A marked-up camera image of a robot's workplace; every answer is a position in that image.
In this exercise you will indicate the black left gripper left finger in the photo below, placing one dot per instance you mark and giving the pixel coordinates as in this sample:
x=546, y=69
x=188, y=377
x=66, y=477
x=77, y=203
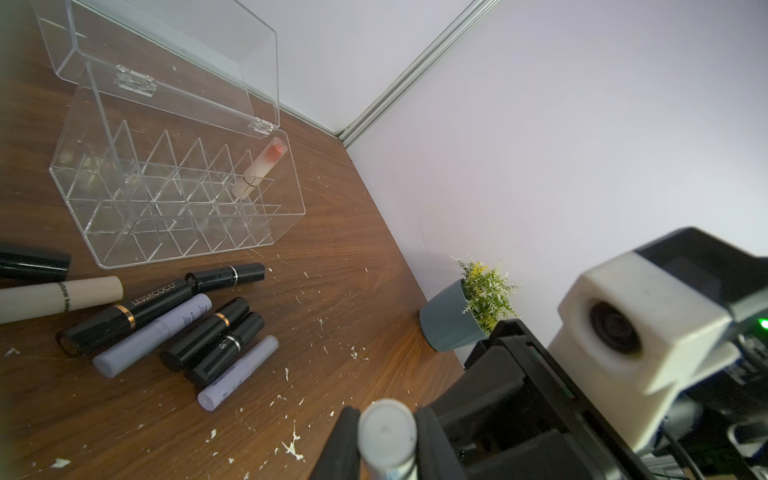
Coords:
x=340, y=458

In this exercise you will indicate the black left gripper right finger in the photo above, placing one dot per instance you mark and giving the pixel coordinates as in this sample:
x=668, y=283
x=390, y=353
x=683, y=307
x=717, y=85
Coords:
x=435, y=458

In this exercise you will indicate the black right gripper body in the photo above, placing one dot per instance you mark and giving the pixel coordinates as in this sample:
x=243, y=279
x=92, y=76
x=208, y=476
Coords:
x=515, y=414

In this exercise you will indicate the white lipstick tube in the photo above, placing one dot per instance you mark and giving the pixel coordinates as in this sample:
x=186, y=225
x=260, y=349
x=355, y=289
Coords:
x=387, y=440

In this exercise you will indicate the pink translucent lipstick tube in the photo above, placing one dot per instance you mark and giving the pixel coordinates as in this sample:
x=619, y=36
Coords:
x=259, y=169

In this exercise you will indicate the black short lipstick tube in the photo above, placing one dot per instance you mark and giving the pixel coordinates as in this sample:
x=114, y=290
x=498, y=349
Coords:
x=225, y=277

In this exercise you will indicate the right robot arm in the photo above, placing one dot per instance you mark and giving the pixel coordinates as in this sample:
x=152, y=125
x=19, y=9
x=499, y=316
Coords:
x=718, y=427

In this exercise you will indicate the clear acrylic lipstick organizer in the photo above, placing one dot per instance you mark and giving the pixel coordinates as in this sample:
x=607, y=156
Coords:
x=174, y=100

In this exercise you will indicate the green potted plant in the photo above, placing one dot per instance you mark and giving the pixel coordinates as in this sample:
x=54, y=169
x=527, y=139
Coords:
x=467, y=310

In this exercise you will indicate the small lavender lipstick tube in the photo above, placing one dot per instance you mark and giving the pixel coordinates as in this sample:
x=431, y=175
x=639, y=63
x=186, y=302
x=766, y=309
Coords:
x=214, y=394

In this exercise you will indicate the black silver band lipstick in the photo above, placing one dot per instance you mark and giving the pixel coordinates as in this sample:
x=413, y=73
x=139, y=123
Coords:
x=225, y=351

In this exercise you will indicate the black gold lipstick tube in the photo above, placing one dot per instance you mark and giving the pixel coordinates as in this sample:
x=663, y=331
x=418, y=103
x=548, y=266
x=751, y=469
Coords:
x=184, y=352

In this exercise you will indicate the long black Lemcoco lipstick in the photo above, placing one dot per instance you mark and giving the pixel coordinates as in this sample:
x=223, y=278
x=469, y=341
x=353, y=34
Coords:
x=122, y=319

